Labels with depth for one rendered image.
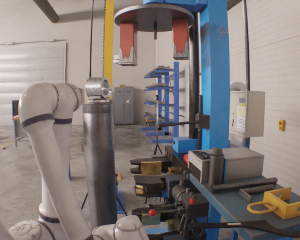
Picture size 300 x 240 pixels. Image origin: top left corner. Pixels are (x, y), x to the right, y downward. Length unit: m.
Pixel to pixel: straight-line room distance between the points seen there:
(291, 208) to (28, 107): 1.01
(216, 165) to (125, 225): 0.56
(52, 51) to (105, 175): 11.52
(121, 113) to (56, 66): 4.29
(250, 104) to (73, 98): 1.51
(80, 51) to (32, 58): 2.67
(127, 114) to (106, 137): 10.21
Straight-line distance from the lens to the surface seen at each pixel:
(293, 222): 0.98
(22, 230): 1.03
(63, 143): 0.91
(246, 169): 1.37
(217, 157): 1.16
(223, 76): 1.70
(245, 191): 1.14
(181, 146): 1.81
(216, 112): 1.67
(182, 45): 1.59
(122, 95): 11.70
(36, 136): 0.76
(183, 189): 1.33
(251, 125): 2.05
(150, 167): 1.83
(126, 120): 11.77
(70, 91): 0.89
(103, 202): 1.69
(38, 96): 0.78
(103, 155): 1.57
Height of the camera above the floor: 1.53
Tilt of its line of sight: 6 degrees down
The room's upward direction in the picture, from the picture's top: straight up
